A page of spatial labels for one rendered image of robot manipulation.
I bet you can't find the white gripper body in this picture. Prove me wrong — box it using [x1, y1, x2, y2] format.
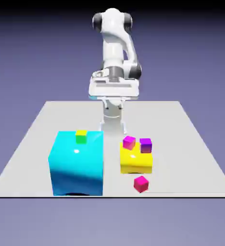
[88, 77, 140, 101]

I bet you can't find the small magenta cube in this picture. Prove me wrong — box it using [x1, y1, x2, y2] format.
[122, 135, 137, 151]

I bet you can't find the small green cube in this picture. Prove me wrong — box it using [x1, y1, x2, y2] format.
[75, 130, 88, 145]

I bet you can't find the small purple cube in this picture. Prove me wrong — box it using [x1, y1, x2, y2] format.
[139, 137, 153, 154]

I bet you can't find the small crimson cube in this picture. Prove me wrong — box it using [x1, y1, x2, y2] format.
[133, 175, 150, 194]

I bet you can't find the large yellow box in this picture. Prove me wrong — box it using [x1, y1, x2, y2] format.
[120, 142, 154, 175]

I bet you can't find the large cyan box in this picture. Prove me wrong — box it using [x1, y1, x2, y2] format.
[48, 130, 104, 197]

